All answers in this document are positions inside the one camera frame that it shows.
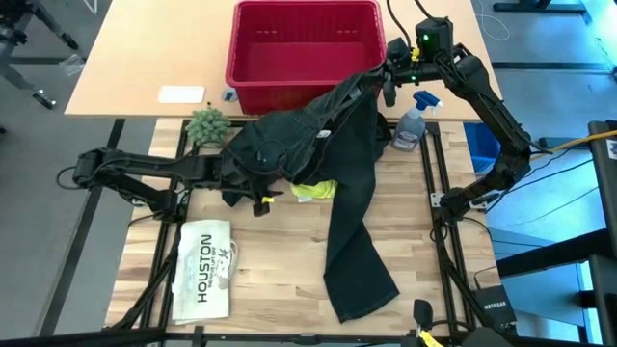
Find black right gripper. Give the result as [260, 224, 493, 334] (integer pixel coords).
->
[368, 37, 438, 108]

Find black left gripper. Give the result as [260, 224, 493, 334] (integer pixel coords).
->
[204, 153, 284, 218]

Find dark denim jeans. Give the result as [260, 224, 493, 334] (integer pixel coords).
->
[220, 71, 401, 325]

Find red plastic laundry basket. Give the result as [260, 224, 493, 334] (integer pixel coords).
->
[225, 0, 388, 116]

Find yellow-green shirt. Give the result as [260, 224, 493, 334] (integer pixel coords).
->
[290, 179, 338, 203]

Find blue spray bottle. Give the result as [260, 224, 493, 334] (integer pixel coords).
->
[389, 90, 443, 153]

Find white Houston tote bag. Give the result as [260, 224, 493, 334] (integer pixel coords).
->
[172, 219, 240, 325]

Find green succulent plant in pot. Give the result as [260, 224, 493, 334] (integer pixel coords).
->
[185, 106, 231, 148]

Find blue bin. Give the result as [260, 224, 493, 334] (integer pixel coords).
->
[463, 122, 503, 174]

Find white paper card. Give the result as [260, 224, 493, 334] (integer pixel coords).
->
[157, 85, 206, 105]

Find black desk foot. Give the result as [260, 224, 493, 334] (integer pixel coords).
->
[492, 1, 587, 14]

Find black table leg bar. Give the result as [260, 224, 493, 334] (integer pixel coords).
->
[38, 118, 126, 337]

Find clear plastic bag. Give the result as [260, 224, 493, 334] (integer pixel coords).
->
[61, 53, 87, 78]

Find black equipment stand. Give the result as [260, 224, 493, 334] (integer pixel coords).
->
[496, 120, 617, 347]

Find black Netgear router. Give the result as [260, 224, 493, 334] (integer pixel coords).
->
[471, 284, 518, 334]

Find black wheeled stand base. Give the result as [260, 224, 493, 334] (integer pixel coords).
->
[0, 0, 81, 111]

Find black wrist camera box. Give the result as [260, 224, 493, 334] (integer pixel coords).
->
[415, 17, 454, 62]

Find white floor cable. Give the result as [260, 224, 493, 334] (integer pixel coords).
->
[474, 0, 511, 42]

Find black aluminium table frame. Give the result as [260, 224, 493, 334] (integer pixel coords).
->
[0, 118, 604, 347]

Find yellow cable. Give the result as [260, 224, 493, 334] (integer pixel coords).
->
[529, 128, 617, 160]

